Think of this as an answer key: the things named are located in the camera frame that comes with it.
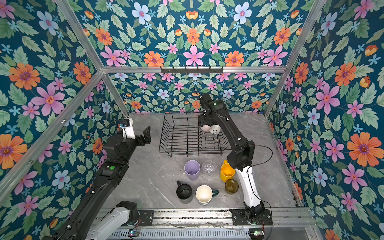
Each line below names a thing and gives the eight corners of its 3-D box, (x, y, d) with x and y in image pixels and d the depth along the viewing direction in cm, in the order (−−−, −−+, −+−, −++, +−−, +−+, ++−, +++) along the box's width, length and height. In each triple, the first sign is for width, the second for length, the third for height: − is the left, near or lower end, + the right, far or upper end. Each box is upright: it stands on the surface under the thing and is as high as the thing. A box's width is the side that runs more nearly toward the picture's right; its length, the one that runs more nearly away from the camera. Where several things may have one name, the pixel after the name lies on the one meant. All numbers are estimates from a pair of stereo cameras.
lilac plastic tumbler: (185, 183, 87) (183, 175, 77) (186, 169, 92) (184, 159, 83) (200, 183, 87) (199, 175, 77) (200, 169, 92) (199, 159, 82)
